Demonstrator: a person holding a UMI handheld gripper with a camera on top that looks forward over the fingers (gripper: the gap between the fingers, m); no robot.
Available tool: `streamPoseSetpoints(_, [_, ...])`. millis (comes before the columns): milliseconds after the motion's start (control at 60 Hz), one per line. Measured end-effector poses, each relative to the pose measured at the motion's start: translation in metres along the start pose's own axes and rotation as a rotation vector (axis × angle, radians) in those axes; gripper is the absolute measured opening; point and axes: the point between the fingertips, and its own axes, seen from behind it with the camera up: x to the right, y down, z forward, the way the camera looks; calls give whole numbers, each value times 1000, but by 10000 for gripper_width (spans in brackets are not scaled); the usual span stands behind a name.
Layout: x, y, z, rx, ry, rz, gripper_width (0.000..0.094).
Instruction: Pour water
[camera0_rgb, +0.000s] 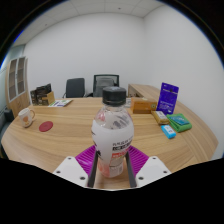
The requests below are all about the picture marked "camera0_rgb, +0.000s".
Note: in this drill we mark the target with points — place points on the purple upright package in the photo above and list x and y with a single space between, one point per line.
167 98

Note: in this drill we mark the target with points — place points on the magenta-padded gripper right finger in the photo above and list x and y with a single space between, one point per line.
151 170

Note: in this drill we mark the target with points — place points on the small blue box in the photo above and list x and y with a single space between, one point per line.
168 131

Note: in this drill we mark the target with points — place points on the green packet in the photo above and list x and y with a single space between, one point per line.
180 122

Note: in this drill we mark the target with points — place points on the white mug with orange print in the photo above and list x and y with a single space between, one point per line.
25 117

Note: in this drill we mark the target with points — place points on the tall brown carton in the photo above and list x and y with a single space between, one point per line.
33 97

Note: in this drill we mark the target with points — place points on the small yellow box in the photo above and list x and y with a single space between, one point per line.
160 117

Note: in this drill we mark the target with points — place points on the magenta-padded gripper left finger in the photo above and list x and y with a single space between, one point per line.
71 170

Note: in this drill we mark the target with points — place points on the brown and black carton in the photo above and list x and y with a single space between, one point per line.
48 99

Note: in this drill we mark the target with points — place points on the flat round red coaster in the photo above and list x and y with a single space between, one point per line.
46 126

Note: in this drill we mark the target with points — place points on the white leaflet with coloured print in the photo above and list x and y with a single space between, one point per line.
60 103

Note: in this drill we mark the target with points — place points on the orange cardboard box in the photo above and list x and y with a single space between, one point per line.
143 105

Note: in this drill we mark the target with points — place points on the wooden cabinet with glass doors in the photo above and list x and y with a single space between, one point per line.
18 85

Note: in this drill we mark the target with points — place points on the grey mesh office chair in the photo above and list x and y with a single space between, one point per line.
100 83

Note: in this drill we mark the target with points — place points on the black sofa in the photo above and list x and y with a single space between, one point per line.
8 115

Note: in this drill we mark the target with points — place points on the clear bottle with black cap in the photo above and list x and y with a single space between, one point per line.
112 133

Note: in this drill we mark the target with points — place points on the black padded chair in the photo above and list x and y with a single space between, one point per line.
75 87

